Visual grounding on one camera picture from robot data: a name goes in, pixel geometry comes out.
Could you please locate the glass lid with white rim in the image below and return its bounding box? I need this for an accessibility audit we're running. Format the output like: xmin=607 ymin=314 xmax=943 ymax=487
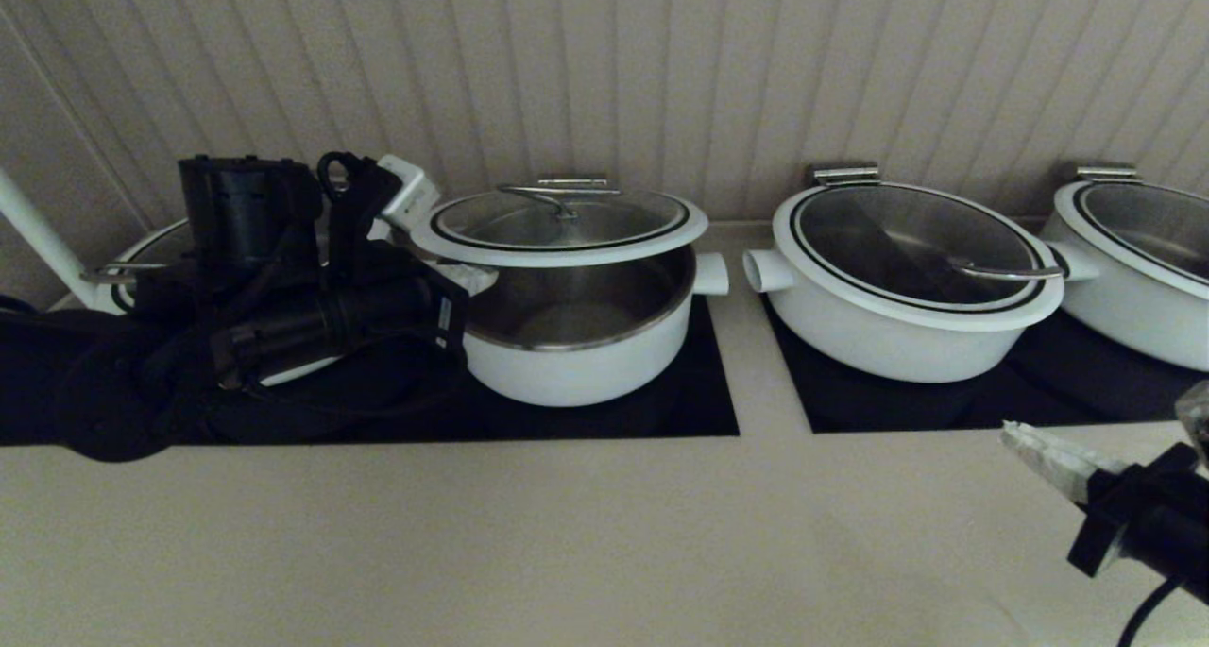
xmin=770 ymin=184 xmax=1064 ymax=333
xmin=411 ymin=184 xmax=710 ymax=269
xmin=1050 ymin=182 xmax=1209 ymax=304
xmin=80 ymin=217 xmax=195 ymax=315

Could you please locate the white deep cooking pot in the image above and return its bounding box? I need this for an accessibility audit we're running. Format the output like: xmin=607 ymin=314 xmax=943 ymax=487
xmin=458 ymin=246 xmax=730 ymax=409

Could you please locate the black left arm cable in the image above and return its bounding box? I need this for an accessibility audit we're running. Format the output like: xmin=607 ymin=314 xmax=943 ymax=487
xmin=217 ymin=150 xmax=464 ymax=417

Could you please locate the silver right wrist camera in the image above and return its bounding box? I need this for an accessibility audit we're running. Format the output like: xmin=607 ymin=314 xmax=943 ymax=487
xmin=1174 ymin=381 xmax=1209 ymax=464

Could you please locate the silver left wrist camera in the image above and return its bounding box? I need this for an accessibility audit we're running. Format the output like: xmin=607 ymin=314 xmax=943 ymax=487
xmin=376 ymin=154 xmax=442 ymax=235

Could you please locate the white round rod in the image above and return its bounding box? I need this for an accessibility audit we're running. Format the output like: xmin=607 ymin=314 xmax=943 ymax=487
xmin=0 ymin=167 xmax=105 ymax=311

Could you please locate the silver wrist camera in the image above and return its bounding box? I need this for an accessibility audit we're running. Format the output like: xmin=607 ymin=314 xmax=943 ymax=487
xmin=1174 ymin=381 xmax=1209 ymax=464
xmin=376 ymin=154 xmax=442 ymax=235

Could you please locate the black glass induction cooktop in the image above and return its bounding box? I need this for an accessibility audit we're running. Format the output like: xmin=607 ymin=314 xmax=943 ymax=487
xmin=165 ymin=296 xmax=740 ymax=446
xmin=760 ymin=296 xmax=1209 ymax=434

